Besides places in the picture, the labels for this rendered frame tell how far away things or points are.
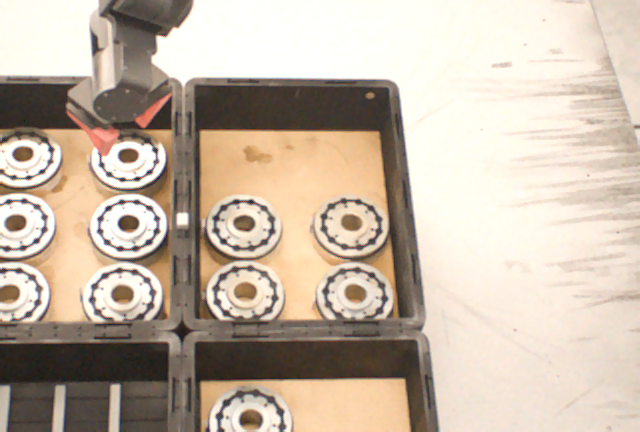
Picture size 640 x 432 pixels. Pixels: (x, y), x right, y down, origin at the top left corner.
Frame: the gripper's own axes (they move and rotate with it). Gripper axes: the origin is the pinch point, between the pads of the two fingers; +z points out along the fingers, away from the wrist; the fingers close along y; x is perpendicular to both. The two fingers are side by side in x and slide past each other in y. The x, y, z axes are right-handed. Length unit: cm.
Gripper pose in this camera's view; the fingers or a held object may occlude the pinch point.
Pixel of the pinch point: (121, 134)
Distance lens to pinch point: 155.7
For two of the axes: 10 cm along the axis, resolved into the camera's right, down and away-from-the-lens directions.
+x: -7.5, -5.7, 3.3
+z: -0.9, 5.9, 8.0
